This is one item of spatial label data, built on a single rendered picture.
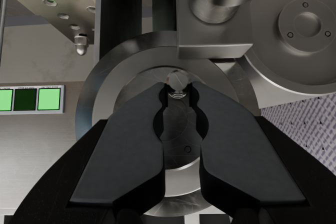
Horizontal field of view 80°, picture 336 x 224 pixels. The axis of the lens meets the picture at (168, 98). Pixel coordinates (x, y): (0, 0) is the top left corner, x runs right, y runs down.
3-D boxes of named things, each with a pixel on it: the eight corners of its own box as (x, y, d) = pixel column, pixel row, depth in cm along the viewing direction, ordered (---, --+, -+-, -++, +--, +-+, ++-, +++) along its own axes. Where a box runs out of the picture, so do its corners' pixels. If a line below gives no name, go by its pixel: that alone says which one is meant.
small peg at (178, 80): (195, 82, 11) (176, 97, 11) (191, 91, 14) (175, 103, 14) (180, 64, 12) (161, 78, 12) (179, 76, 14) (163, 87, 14)
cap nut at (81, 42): (85, 35, 50) (85, 52, 49) (91, 41, 54) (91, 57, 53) (71, 35, 50) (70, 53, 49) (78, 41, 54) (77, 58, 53)
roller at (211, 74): (236, 42, 16) (248, 195, 14) (198, 93, 42) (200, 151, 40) (93, 48, 16) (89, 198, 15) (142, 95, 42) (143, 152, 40)
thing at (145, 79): (92, 143, 14) (140, 48, 15) (103, 140, 16) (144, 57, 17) (192, 192, 13) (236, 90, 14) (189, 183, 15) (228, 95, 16)
